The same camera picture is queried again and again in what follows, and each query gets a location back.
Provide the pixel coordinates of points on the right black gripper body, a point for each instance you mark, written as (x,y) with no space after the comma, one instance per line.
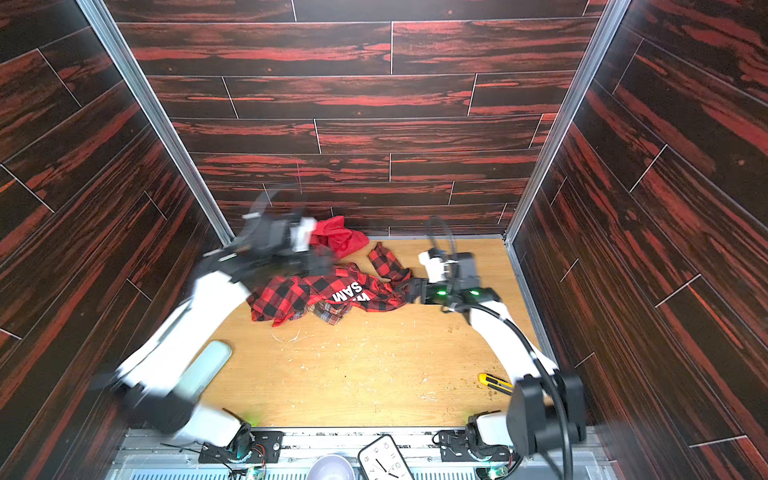
(420,291)

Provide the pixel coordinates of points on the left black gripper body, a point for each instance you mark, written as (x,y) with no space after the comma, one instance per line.
(321,260)

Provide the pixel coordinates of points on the red black buffalo check shirt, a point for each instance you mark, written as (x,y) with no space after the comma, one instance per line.
(285,299)

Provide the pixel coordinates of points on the multicolour plaid flannel shirt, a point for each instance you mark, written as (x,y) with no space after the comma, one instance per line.
(329,312)

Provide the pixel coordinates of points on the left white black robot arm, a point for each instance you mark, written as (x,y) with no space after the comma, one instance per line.
(149,377)

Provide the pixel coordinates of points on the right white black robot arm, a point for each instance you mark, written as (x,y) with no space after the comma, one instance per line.
(547,408)

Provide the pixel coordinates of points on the plain red cloth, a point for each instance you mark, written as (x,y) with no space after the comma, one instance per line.
(333,234)

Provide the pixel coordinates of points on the yellow utility knife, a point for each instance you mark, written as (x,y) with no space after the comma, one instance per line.
(496,383)

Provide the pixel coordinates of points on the white analog clock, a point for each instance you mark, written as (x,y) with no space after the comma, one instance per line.
(382,460)

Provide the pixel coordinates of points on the white round bowl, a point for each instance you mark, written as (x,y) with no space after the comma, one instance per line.
(332,467)

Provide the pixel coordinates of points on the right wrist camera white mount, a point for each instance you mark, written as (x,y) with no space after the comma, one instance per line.
(434,264)

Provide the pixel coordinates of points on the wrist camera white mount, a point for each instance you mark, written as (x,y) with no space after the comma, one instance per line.
(301,233)
(434,264)

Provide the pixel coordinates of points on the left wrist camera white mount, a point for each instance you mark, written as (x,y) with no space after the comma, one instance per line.
(301,233)

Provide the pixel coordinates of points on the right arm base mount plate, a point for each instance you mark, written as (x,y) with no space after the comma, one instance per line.
(456,445)

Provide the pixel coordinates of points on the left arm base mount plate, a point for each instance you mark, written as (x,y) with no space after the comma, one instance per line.
(257,447)

